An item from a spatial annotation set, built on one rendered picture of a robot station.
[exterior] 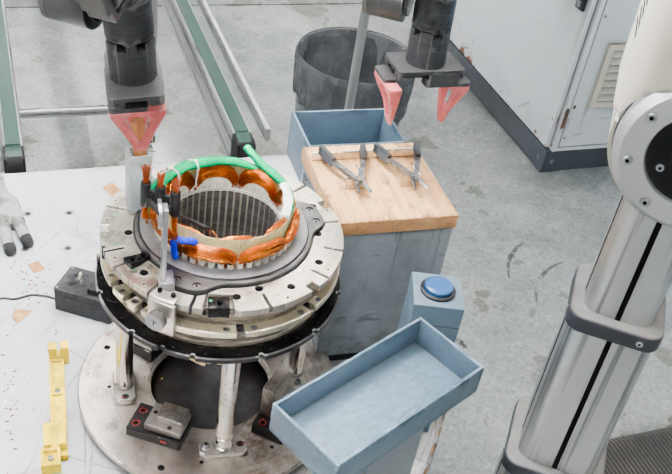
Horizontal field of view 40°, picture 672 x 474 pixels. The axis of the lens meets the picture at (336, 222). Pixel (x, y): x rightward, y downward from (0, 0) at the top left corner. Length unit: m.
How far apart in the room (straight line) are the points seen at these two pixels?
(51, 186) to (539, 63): 2.19
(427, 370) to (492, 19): 2.81
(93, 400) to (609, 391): 0.72
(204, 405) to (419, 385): 0.39
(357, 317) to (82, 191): 0.64
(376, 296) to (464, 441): 1.12
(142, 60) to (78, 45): 2.94
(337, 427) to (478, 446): 1.44
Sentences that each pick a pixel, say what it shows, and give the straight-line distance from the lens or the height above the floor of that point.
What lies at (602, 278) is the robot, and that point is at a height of 1.22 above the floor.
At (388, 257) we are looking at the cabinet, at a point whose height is 0.99.
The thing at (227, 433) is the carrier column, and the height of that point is 0.85.
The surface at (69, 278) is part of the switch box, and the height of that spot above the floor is 0.83.
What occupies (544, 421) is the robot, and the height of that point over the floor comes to 1.00.
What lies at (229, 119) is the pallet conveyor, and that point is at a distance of 2.12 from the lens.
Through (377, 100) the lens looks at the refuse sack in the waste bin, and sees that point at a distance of 2.79.
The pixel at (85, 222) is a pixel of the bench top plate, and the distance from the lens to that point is 1.76.
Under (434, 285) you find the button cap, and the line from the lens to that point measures 1.28.
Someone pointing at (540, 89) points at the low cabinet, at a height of 0.28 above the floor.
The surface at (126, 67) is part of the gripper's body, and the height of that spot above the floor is 1.32.
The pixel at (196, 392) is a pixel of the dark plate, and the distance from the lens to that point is 1.45.
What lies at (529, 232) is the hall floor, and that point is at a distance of 3.29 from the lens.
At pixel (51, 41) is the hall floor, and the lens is 4.07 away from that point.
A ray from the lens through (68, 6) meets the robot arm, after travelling 1.11.
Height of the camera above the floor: 1.85
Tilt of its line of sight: 37 degrees down
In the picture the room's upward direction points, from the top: 10 degrees clockwise
